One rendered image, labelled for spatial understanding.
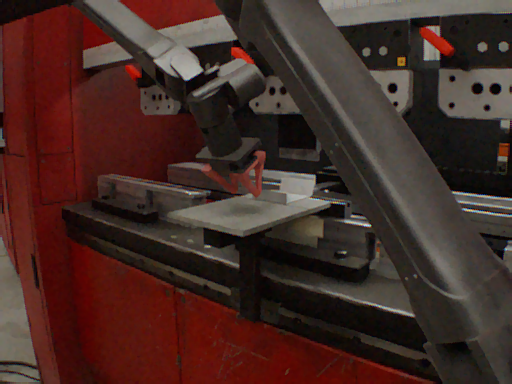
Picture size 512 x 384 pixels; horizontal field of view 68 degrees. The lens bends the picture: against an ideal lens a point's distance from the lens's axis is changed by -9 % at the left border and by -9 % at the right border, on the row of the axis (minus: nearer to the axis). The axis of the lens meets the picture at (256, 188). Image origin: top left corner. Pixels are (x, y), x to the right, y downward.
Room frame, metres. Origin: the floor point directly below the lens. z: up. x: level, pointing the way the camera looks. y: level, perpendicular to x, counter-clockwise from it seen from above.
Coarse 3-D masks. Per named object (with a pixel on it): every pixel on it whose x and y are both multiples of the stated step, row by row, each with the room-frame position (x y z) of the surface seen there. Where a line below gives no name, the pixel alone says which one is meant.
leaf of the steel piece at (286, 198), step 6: (264, 192) 0.81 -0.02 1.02; (270, 192) 0.81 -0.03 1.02; (276, 192) 0.80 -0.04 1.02; (282, 192) 0.90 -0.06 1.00; (252, 198) 0.83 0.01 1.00; (258, 198) 0.82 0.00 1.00; (264, 198) 0.81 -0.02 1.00; (270, 198) 0.81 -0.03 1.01; (276, 198) 0.80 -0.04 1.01; (282, 198) 0.79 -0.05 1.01; (288, 198) 0.83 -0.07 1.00; (294, 198) 0.83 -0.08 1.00; (300, 198) 0.83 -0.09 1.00; (306, 198) 0.84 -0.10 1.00
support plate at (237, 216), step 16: (192, 208) 0.75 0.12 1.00; (208, 208) 0.75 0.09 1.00; (224, 208) 0.75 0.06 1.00; (240, 208) 0.75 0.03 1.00; (256, 208) 0.75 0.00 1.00; (272, 208) 0.75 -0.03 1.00; (288, 208) 0.75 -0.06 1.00; (320, 208) 0.77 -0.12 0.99; (192, 224) 0.67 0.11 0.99; (208, 224) 0.65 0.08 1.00; (224, 224) 0.63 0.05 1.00; (240, 224) 0.63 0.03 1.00; (256, 224) 0.63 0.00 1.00; (272, 224) 0.65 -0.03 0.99
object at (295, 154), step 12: (288, 120) 0.88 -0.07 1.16; (300, 120) 0.86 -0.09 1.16; (288, 132) 0.88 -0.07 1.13; (300, 132) 0.86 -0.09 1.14; (312, 132) 0.84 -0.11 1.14; (276, 144) 0.90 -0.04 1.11; (288, 144) 0.88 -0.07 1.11; (300, 144) 0.86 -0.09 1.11; (312, 144) 0.84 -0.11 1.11; (288, 156) 0.89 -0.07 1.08; (300, 156) 0.87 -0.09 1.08; (312, 156) 0.85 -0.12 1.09
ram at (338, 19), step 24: (120, 0) 1.23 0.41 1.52; (144, 0) 1.15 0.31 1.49; (168, 0) 1.08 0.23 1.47; (192, 0) 1.02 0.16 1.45; (432, 0) 0.66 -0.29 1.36; (456, 0) 0.63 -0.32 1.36; (480, 0) 0.61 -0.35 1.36; (504, 0) 0.58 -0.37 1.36; (168, 24) 1.08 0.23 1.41; (336, 24) 0.77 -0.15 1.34; (432, 24) 0.71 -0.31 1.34
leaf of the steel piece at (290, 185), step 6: (282, 180) 0.91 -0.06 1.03; (288, 180) 0.90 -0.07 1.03; (294, 180) 0.90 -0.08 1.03; (300, 180) 0.89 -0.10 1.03; (306, 180) 0.88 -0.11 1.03; (282, 186) 0.91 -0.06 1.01; (288, 186) 0.90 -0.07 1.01; (294, 186) 0.89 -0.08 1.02; (300, 186) 0.88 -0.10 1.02; (306, 186) 0.87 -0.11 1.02; (312, 186) 0.86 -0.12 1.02; (288, 192) 0.89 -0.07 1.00; (294, 192) 0.88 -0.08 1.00; (300, 192) 0.88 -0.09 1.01; (306, 192) 0.87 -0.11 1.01; (312, 192) 0.86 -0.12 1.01
